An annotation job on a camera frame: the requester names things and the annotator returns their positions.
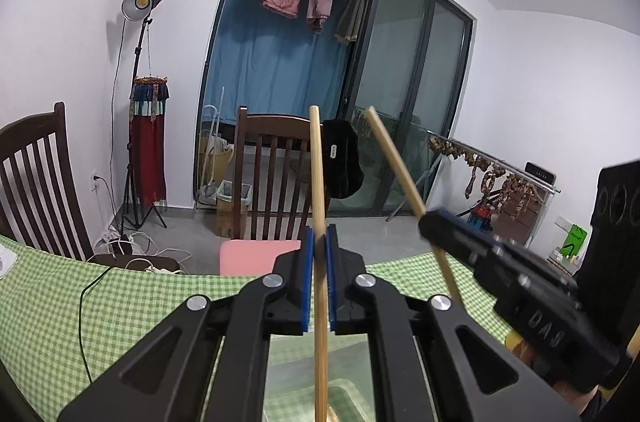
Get green and white carton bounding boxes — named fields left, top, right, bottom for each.
left=560, top=222, right=593, bottom=263

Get dark wooden slatted chair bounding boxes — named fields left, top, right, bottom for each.
left=0, top=101, right=97, bottom=264
left=232, top=106, right=332, bottom=244

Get studio light on stand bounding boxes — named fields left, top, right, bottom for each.
left=116, top=0, right=170, bottom=243

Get clear plastic container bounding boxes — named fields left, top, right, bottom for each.
left=262, top=333, right=377, bottom=422

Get long bamboo chopstick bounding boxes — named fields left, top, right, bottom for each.
left=363, top=105, right=466, bottom=308
left=308, top=105, right=329, bottom=422

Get white cables on floor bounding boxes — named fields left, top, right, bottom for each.
left=95, top=222, right=191, bottom=275

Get red hanging cloth decoration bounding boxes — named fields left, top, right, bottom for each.
left=129, top=76, right=171, bottom=208

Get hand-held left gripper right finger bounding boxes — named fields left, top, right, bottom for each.
left=325, top=225, right=583, bottom=422

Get sliding glass door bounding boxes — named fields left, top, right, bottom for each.
left=345, top=0, right=473, bottom=218

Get cardboard box with plastic bag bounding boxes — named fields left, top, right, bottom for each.
left=216, top=179, right=252, bottom=238

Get brown cardboard box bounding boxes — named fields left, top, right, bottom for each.
left=495, top=192, right=543, bottom=248

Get beige hanging garment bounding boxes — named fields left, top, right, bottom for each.
left=334, top=0, right=368, bottom=46

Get black electronic box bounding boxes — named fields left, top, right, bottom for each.
left=525, top=162, right=557, bottom=184

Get metal drying rack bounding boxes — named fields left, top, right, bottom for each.
left=385, top=129, right=561, bottom=223

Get pink seat cushion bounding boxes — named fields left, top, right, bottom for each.
left=219, top=239, right=303, bottom=277

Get blue and red toy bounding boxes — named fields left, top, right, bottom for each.
left=470, top=205, right=496, bottom=233

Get green checked tablecloth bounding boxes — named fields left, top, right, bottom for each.
left=0, top=235, right=531, bottom=422

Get black cable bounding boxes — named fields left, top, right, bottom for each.
left=78, top=265, right=117, bottom=385

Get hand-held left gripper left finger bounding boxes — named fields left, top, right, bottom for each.
left=57, top=226, right=316, bottom=422

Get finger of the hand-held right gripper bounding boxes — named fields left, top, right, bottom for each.
left=418, top=209, right=502, bottom=274
left=469, top=226, right=579, bottom=291

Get blue curtain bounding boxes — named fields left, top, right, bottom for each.
left=205, top=0, right=371, bottom=128

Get person's right hand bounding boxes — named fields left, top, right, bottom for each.
left=520, top=343, right=604, bottom=416

